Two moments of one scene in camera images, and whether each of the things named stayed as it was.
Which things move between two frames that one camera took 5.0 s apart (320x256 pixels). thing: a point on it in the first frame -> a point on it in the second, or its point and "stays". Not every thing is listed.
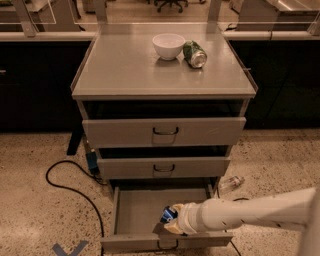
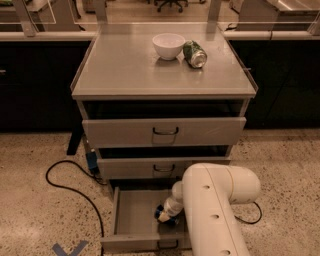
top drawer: (157, 132) stays
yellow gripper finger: (173, 227) -> (163, 217)
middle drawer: (163, 167) stays
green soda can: (194, 55) stays
